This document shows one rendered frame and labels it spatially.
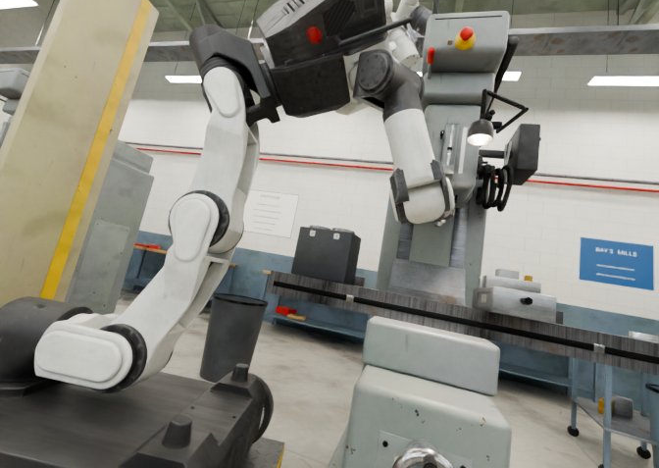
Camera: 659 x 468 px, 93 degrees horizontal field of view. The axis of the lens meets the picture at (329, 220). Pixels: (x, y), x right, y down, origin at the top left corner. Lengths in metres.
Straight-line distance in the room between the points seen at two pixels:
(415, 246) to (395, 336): 0.71
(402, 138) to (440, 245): 0.92
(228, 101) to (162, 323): 0.54
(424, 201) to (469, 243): 0.89
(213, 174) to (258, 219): 5.38
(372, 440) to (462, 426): 0.19
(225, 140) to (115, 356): 0.53
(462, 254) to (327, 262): 0.68
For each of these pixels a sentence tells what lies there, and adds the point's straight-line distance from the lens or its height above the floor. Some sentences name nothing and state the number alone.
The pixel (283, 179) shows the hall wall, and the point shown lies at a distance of 6.21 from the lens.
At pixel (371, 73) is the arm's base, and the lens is 0.75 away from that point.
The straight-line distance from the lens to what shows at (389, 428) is 0.79.
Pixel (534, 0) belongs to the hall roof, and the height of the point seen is 6.18.
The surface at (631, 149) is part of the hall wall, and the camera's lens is 6.70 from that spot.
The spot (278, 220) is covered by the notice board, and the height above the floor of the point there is 1.83.
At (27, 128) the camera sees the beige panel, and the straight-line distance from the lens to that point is 1.91.
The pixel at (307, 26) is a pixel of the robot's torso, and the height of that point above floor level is 1.47.
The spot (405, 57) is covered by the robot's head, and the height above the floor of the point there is 1.56.
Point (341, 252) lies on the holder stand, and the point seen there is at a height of 1.03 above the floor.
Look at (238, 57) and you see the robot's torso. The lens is 0.95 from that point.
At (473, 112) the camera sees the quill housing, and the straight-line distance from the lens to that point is 1.26.
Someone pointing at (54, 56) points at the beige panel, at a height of 1.67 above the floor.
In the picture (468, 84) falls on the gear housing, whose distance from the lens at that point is 1.28.
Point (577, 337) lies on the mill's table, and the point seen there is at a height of 0.90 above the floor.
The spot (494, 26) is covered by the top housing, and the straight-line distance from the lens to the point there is 1.30.
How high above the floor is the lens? 0.93
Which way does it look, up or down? 10 degrees up
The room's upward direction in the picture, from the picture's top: 11 degrees clockwise
